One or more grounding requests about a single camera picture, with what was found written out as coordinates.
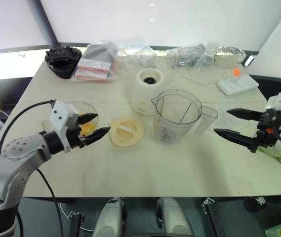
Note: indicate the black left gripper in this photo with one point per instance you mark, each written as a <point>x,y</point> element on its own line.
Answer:
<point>74,138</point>

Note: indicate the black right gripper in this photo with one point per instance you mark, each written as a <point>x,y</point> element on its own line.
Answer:
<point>266,123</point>

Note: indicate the beige blender lid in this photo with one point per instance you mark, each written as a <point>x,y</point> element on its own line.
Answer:
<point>126,132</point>

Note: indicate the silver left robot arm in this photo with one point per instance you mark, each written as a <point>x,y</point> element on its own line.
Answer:
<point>14,158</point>

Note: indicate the yellow food piece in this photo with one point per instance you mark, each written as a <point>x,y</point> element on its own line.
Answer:
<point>89,128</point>

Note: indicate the clear glass bowl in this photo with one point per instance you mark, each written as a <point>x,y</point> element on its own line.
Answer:
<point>91,106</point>

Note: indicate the small orange object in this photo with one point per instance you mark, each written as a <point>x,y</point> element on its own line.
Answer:
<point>236,72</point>

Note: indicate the plastic bag with red labels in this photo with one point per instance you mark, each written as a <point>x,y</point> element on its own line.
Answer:
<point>93,66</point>

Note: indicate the white blender base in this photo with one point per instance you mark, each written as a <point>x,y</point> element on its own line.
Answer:
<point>145,91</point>

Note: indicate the clear plastic blender jug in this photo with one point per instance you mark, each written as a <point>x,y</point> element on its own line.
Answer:
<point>172,123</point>

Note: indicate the black crumpled cloth bag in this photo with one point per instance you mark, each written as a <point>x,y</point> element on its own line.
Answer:
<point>62,60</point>

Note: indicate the crumpled aluminium foil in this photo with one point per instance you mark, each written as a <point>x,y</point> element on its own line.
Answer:
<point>230,52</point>

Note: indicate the narrow clear plastic bag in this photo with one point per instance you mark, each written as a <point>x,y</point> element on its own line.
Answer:
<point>208,55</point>

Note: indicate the black cap with white print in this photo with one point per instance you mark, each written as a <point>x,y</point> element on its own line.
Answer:
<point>257,203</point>

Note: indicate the clear crumpled plastic bag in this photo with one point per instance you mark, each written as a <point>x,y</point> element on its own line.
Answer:
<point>132,53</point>

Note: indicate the clear bag with dark parts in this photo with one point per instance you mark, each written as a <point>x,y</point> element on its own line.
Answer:
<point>183,56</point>

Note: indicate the silver rounded robot leg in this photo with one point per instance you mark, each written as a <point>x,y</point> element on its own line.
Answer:
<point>109,217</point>
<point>173,217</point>

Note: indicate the black metal clamp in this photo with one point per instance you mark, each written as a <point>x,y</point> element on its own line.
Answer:
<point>214,219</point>
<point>77,225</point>

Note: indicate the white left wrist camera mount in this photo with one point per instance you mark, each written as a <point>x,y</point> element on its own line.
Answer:
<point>61,116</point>

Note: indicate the dark window frame post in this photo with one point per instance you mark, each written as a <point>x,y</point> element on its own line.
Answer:
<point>44,22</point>

